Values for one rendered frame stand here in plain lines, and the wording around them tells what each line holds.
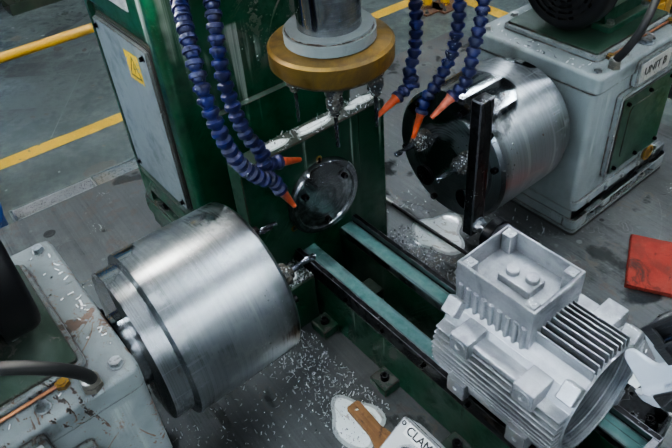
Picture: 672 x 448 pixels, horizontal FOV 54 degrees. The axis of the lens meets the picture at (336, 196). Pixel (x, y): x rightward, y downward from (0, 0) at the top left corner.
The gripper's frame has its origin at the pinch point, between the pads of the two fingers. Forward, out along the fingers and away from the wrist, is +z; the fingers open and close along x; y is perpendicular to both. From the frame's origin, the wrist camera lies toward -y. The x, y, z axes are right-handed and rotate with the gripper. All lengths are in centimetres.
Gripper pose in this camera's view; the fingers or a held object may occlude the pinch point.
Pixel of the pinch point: (652, 394)
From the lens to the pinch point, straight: 74.9
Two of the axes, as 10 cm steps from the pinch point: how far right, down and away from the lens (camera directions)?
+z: -2.6, 4.4, 8.6
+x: -7.8, 4.3, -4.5
